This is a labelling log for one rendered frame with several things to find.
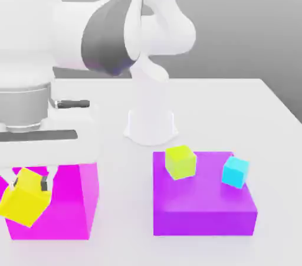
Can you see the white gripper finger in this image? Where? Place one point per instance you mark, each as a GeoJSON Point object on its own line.
{"type": "Point", "coordinates": [10, 175]}
{"type": "Point", "coordinates": [50, 171]}

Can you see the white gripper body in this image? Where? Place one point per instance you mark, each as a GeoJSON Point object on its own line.
{"type": "Point", "coordinates": [47, 152]}

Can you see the small yellow cube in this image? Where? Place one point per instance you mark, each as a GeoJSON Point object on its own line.
{"type": "Point", "coordinates": [23, 202]}

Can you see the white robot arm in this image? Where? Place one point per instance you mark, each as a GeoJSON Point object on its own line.
{"type": "Point", "coordinates": [35, 34]}

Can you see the small lime cube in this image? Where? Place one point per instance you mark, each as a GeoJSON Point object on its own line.
{"type": "Point", "coordinates": [180, 163]}

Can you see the small cyan cube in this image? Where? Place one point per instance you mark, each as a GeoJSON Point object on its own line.
{"type": "Point", "coordinates": [234, 172]}

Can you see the large magenta box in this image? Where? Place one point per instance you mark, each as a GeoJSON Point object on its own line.
{"type": "Point", "coordinates": [68, 200]}

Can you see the large purple box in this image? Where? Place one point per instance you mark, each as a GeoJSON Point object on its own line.
{"type": "Point", "coordinates": [203, 204]}

